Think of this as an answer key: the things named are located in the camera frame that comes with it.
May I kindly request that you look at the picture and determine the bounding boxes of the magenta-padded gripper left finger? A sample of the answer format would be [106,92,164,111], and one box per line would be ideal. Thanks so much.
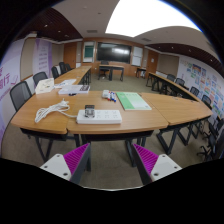
[39,143,92,185]

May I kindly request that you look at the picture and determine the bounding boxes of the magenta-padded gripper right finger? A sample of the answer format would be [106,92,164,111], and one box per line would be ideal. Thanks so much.
[130,143,183,186]

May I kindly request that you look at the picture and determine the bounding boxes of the white power strip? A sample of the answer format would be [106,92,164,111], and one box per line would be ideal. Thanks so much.
[76,109,123,125]

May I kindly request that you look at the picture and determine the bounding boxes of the green and white booklet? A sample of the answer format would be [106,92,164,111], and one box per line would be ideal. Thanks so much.
[115,91,153,111]

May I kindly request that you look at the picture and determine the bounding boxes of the white book with dark cover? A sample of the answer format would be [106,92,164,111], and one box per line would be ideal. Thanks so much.
[58,84,91,96]

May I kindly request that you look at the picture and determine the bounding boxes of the black office chairs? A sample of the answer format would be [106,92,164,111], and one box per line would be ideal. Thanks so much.
[166,73,224,163]
[9,61,73,113]

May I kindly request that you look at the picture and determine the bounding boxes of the white paper sheets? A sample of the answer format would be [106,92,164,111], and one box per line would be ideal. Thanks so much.
[54,78,78,88]

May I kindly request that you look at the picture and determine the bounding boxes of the long wooden table row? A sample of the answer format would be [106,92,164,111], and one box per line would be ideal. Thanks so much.
[145,71,201,101]
[54,65,93,86]

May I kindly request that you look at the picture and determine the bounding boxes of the white paper bag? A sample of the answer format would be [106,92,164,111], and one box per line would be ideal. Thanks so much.
[34,77,55,95]

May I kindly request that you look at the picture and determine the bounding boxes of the small wooden side table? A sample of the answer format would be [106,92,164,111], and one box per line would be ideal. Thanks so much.
[135,66,148,79]

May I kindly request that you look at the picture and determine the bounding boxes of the brown wooden door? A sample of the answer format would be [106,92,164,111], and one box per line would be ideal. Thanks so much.
[63,41,78,69]
[145,49,160,78]

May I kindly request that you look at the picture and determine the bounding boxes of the wooden presenter desk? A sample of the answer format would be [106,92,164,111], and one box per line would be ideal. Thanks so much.
[98,64,125,82]

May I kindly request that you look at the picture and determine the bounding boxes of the black presenter desk chair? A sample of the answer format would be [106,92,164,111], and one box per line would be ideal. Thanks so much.
[99,60,110,79]

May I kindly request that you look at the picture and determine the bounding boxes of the large bright ceiling light panel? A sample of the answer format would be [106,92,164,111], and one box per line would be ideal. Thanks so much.
[105,0,201,38]

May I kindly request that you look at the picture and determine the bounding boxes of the bundled white power strip cable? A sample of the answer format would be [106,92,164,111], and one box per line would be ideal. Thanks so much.
[34,98,78,124]

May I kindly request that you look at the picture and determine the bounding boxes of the colourful wall posters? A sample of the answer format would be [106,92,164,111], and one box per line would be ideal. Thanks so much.
[181,59,224,118]

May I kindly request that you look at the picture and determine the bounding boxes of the white purple-printed wall banner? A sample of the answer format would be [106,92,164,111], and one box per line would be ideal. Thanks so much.
[0,39,25,144]

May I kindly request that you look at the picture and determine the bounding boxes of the white wall whiteboard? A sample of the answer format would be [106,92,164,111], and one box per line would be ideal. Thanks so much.
[131,46,144,67]

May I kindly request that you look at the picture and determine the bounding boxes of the green-tinted wall whiteboard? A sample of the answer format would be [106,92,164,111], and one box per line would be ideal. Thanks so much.
[82,41,96,63]

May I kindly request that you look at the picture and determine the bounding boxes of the purple wall banner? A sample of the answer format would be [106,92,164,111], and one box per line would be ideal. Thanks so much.
[32,38,53,78]

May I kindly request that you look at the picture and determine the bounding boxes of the large black wall screen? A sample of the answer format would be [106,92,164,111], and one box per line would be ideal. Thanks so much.
[96,42,132,64]

